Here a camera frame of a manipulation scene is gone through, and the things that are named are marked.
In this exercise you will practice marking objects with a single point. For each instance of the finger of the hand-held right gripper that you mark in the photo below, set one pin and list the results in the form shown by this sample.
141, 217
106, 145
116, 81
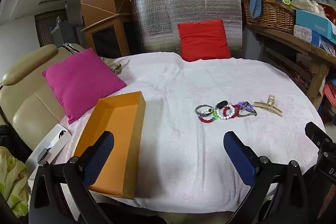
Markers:
319, 134

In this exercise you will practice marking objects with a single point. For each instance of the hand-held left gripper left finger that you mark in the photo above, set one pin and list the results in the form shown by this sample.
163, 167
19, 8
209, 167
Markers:
101, 158

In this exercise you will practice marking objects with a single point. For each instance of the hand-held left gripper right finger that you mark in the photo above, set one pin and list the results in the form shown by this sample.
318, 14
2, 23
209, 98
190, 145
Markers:
240, 158

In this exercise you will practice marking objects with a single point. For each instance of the orange cardboard box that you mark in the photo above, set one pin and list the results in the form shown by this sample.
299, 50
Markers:
113, 145

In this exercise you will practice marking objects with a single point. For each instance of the metal band wristwatch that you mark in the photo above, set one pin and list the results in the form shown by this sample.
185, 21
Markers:
246, 114

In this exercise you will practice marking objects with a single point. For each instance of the beige hair claw clip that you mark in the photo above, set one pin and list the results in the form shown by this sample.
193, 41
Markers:
270, 106

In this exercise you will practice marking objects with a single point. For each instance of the silver bangle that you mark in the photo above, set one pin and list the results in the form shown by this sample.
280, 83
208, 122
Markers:
202, 109

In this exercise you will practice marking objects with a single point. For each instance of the red plastic crate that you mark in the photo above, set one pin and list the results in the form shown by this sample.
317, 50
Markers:
330, 98

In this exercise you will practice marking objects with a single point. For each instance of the white cardboard box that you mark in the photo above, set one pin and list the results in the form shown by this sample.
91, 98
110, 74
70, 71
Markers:
50, 144

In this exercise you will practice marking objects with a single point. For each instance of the pink pillow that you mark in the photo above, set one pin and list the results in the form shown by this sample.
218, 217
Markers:
81, 82

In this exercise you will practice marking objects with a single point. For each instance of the wooden bench shelf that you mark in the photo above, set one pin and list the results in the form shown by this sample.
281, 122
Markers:
312, 56

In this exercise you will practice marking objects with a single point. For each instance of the green patterned cloth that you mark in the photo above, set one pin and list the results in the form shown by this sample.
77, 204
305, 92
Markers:
11, 182

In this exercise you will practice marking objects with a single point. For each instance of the beige patterned cloth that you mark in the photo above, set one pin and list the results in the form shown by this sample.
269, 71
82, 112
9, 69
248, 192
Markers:
115, 66

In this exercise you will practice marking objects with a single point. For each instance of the white towel blanket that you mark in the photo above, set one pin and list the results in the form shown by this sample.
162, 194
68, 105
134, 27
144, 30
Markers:
183, 82

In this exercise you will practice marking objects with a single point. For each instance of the beige leather sofa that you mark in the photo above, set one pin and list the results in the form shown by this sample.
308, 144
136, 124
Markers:
23, 98

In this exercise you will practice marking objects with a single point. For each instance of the white floral box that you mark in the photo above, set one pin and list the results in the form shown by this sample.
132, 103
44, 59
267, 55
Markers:
305, 34

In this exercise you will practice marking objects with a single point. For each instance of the blue cardboard box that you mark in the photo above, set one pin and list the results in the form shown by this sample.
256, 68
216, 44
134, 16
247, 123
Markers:
315, 22

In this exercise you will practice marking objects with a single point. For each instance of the striped cloth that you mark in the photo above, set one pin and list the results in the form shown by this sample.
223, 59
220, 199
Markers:
70, 47

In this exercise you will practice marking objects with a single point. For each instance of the red pillow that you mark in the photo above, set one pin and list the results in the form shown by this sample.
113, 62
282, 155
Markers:
203, 40

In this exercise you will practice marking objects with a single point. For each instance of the wooden cabinet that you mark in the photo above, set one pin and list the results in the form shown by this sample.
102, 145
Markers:
110, 35

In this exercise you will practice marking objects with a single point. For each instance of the wicker basket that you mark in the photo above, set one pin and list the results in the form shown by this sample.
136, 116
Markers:
270, 18

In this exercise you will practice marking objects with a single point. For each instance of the silver insulation sheet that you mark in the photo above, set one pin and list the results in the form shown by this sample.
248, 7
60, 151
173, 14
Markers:
157, 19

